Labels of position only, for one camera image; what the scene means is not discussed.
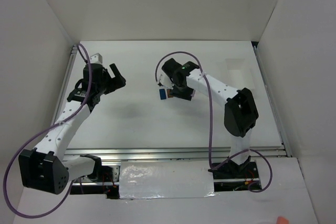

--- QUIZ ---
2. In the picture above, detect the blue rectangular block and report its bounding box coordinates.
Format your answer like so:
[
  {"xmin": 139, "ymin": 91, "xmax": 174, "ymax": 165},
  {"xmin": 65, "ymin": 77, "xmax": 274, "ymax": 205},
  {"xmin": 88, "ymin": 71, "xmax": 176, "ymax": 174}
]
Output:
[{"xmin": 159, "ymin": 89, "xmax": 168, "ymax": 100}]

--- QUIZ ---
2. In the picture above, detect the brown wood block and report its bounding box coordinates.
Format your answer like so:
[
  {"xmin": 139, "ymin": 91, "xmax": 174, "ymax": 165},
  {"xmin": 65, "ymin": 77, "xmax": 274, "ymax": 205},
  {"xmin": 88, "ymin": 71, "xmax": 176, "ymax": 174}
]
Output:
[{"xmin": 167, "ymin": 89, "xmax": 174, "ymax": 98}]

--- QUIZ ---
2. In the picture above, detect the white perforated box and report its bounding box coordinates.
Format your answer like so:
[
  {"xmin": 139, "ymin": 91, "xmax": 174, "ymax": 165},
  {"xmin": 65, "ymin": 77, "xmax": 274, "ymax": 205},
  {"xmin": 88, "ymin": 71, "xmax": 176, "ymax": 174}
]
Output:
[{"xmin": 217, "ymin": 58, "xmax": 255, "ymax": 91}]

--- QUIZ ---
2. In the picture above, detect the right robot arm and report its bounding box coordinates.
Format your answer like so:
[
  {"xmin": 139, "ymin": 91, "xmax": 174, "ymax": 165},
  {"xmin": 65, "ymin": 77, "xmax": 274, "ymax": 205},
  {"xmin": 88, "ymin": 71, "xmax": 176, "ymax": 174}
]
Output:
[{"xmin": 162, "ymin": 58, "xmax": 259, "ymax": 178}]

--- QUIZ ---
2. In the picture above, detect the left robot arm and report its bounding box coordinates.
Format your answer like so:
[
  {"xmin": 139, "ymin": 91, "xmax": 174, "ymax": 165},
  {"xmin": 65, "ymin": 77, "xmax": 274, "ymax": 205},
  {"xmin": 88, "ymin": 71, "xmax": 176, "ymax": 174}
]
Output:
[{"xmin": 18, "ymin": 63, "xmax": 126, "ymax": 195}]

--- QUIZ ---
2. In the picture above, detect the silver foil tape sheet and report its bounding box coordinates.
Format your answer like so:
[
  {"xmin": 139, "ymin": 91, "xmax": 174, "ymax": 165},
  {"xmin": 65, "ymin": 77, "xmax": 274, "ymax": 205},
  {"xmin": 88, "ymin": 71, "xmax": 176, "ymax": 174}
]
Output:
[{"xmin": 119, "ymin": 161, "xmax": 215, "ymax": 199}]

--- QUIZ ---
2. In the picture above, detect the orange object at corner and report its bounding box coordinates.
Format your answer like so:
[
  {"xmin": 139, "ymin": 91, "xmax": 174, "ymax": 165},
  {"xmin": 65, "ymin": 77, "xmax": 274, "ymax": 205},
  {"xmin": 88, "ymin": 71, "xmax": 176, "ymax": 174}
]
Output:
[{"xmin": 276, "ymin": 216, "xmax": 289, "ymax": 224}]

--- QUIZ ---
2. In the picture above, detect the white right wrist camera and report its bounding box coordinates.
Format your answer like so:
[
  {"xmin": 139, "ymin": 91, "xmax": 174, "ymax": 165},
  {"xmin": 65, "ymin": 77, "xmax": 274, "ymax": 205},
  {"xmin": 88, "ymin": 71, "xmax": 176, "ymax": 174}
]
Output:
[{"xmin": 158, "ymin": 74, "xmax": 173, "ymax": 89}]

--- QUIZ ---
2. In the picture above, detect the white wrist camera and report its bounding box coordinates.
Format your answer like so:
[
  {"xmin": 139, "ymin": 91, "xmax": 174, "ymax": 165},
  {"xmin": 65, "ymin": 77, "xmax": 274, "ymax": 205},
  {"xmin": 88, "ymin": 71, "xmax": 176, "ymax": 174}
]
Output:
[
  {"xmin": 158, "ymin": 74, "xmax": 173, "ymax": 89},
  {"xmin": 90, "ymin": 53, "xmax": 103, "ymax": 65}
]

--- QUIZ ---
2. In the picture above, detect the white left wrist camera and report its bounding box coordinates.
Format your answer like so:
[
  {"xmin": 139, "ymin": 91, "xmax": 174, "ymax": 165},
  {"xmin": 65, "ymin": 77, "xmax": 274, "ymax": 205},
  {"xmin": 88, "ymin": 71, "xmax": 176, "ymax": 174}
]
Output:
[{"xmin": 90, "ymin": 53, "xmax": 103, "ymax": 65}]

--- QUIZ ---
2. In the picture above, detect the left aluminium side rail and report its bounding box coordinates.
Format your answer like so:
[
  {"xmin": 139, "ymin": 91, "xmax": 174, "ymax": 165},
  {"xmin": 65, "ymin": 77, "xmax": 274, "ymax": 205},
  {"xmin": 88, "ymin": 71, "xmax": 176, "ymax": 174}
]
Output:
[{"xmin": 51, "ymin": 45, "xmax": 78, "ymax": 125}]

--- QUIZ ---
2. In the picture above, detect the aluminium front rail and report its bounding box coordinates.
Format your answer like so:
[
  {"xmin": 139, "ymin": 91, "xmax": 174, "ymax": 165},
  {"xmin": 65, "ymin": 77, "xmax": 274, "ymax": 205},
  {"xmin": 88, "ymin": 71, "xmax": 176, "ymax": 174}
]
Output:
[{"xmin": 61, "ymin": 146, "xmax": 287, "ymax": 162}]

